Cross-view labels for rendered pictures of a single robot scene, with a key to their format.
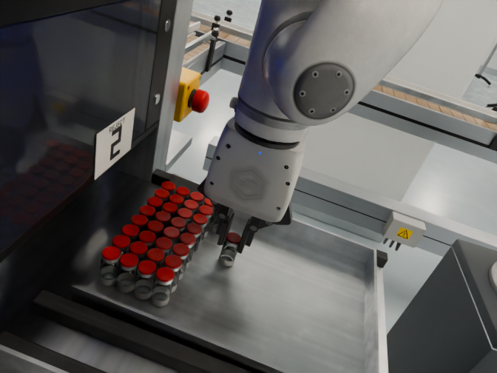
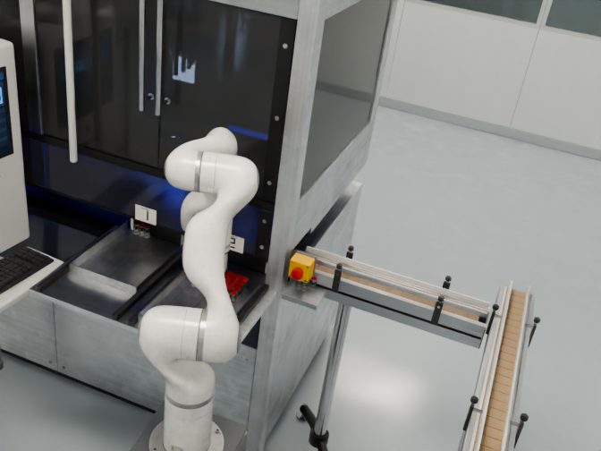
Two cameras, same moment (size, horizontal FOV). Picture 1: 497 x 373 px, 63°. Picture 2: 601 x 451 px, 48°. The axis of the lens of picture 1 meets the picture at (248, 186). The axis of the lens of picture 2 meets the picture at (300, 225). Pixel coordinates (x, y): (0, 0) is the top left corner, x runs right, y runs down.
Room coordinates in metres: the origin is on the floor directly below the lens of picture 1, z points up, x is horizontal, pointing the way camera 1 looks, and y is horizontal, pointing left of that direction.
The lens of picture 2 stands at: (1.04, -1.71, 2.26)
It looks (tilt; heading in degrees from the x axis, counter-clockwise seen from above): 30 degrees down; 102
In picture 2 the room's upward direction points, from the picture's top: 8 degrees clockwise
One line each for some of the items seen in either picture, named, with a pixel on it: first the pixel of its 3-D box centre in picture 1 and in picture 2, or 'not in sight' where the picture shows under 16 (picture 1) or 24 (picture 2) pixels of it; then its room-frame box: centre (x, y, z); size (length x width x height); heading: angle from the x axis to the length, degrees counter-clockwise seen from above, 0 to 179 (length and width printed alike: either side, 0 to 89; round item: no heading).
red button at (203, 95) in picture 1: (197, 100); (297, 273); (0.65, 0.13, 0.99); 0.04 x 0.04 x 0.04; 85
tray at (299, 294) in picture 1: (248, 273); (202, 302); (0.39, -0.03, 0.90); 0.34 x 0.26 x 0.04; 85
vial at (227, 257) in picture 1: (229, 250); not in sight; (0.41, 0.00, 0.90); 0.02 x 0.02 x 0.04
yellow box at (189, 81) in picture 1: (173, 91); (302, 266); (0.65, 0.17, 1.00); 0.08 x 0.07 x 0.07; 85
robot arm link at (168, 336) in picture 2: not in sight; (178, 352); (0.54, -0.56, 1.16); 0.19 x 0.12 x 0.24; 16
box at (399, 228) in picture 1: (403, 229); not in sight; (1.23, -0.58, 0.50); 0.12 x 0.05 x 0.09; 85
